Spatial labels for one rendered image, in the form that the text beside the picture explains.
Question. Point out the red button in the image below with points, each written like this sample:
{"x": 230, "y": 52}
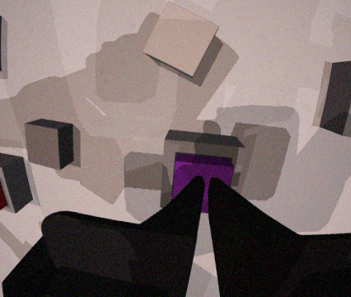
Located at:
{"x": 15, "y": 190}

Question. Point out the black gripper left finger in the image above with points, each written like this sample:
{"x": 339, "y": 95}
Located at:
{"x": 157, "y": 252}

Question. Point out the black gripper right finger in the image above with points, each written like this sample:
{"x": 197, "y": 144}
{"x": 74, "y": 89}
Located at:
{"x": 256, "y": 256}

